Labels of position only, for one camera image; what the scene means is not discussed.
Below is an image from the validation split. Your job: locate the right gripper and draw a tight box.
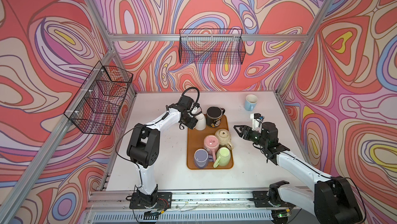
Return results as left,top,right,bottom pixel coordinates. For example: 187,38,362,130
233,125,268,147

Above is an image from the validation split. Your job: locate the white mug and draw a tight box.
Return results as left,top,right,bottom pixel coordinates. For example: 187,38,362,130
195,113,206,131

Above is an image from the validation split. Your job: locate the brown wooden tray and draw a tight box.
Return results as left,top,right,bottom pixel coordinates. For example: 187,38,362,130
187,115,234,170

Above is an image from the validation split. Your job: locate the light blue mug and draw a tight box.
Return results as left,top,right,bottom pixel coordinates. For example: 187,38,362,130
244,94,258,111

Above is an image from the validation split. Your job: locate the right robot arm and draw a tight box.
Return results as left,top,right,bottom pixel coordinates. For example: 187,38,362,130
234,122,366,224

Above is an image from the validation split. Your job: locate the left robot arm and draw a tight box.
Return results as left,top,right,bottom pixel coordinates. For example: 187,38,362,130
127,96,197,206

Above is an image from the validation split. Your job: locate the beige speckled mug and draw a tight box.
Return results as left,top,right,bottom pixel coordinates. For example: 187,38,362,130
215,129,234,150

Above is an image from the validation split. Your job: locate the black patterned mug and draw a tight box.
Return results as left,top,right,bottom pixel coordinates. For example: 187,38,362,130
206,106,225,128

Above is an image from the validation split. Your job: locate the light green mug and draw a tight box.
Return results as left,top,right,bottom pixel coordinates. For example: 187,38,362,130
213,147,231,168

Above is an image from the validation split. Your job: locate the pink mug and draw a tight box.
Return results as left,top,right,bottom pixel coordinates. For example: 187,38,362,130
204,135,219,162

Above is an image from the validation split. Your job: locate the purple mug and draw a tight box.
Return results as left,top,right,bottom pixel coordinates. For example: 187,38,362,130
194,149,213,169

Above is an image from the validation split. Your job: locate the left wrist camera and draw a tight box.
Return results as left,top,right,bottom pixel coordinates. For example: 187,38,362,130
190,104,202,116

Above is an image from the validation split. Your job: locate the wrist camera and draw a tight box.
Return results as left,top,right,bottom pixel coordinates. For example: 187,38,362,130
250,113,264,131
190,104,202,116

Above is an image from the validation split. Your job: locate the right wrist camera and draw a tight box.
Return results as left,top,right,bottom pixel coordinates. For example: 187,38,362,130
250,113,264,131

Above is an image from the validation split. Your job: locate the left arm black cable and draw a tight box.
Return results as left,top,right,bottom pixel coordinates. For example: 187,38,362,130
180,86,201,107

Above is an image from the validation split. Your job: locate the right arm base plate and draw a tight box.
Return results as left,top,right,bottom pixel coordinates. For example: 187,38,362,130
249,190,295,208

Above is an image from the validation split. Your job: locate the black wire basket back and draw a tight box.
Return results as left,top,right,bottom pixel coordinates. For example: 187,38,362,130
178,28,246,65

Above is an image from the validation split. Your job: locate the black wire basket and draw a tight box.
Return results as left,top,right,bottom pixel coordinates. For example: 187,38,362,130
178,28,246,65
64,62,133,135

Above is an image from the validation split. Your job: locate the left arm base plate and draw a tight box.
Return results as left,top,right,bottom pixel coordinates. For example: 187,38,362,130
129,191,172,210

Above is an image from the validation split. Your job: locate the black wire basket left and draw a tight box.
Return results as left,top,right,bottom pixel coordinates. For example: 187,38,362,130
64,62,133,135

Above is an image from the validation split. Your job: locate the aluminium mounting rail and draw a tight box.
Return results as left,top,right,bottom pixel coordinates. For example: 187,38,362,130
86,187,342,212

